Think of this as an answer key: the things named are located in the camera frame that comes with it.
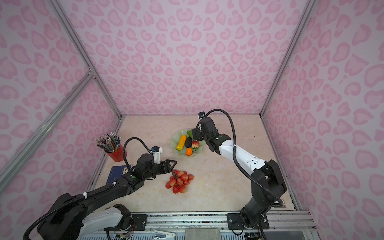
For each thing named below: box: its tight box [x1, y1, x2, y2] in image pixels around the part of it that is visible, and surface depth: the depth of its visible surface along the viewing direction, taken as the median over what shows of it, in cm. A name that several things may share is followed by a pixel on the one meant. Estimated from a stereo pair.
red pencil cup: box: [106, 143, 128, 162], surface depth 92 cm
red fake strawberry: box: [191, 140, 200, 151], surface depth 100 cm
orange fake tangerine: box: [186, 147, 193, 156], surface depth 97 cm
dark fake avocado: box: [184, 136, 193, 148], surface depth 100 cm
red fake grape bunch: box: [165, 169, 195, 194], surface depth 83 cm
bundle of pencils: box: [95, 132, 121, 153], surface depth 88 cm
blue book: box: [106, 164, 131, 185], surface depth 92 cm
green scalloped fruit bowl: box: [170, 129, 207, 158], surface depth 100 cm
